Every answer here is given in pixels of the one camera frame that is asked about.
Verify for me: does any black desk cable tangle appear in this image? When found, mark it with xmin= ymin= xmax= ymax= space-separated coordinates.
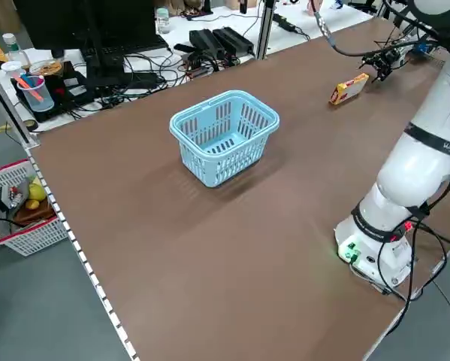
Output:
xmin=59 ymin=48 xmax=233 ymax=121

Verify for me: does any yellow Nabati wafer box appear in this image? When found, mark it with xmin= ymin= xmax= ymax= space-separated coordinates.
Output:
xmin=328 ymin=73 xmax=370 ymax=107

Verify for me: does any black monitor stand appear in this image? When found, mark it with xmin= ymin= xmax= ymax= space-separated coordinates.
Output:
xmin=82 ymin=0 xmax=126 ymax=89

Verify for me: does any clear plastic cup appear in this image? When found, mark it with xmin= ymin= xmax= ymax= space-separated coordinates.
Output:
xmin=16 ymin=74 xmax=56 ymax=114

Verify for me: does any black power adapter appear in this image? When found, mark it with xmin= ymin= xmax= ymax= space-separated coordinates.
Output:
xmin=189 ymin=29 xmax=225 ymax=59
xmin=212 ymin=26 xmax=255 ymax=56

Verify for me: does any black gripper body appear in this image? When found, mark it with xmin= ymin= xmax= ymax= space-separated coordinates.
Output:
xmin=382 ymin=47 xmax=403 ymax=68

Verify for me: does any black base cable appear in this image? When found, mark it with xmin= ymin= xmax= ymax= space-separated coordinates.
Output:
xmin=376 ymin=220 xmax=450 ymax=306

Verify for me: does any white lidded cup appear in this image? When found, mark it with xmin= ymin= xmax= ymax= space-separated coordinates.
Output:
xmin=1 ymin=60 xmax=25 ymax=80

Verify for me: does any white red plastic crate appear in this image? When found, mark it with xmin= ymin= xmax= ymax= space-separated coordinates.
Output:
xmin=0 ymin=159 xmax=70 ymax=257

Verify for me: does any black keyboard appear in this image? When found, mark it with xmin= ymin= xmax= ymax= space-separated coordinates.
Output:
xmin=101 ymin=35 xmax=170 ymax=57

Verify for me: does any orange pink pen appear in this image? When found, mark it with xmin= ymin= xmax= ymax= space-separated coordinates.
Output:
xmin=20 ymin=73 xmax=45 ymax=102

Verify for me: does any round snack tin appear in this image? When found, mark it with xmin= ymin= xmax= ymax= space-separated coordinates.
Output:
xmin=29 ymin=59 xmax=63 ymax=76

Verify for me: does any black flat desk device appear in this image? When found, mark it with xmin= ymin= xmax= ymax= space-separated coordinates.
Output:
xmin=16 ymin=69 xmax=98 ymax=123

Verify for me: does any light blue plastic basket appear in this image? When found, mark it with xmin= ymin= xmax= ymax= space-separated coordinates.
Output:
xmin=168 ymin=89 xmax=281 ymax=189

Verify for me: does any black power strip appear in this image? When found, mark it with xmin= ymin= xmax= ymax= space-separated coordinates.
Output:
xmin=272 ymin=13 xmax=297 ymax=33

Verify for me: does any yellow pear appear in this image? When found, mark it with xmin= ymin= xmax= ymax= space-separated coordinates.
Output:
xmin=28 ymin=182 xmax=47 ymax=202

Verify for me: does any aluminium frame post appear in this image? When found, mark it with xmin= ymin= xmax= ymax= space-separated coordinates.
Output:
xmin=255 ymin=0 xmax=276 ymax=60
xmin=0 ymin=59 xmax=41 ymax=150

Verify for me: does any white table edge strip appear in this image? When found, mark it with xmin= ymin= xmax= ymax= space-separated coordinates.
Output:
xmin=24 ymin=146 xmax=140 ymax=361

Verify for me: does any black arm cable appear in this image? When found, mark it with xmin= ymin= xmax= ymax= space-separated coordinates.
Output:
xmin=310 ymin=0 xmax=450 ymax=226

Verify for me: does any black computer monitor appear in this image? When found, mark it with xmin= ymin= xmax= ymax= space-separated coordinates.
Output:
xmin=13 ymin=0 xmax=158 ymax=52

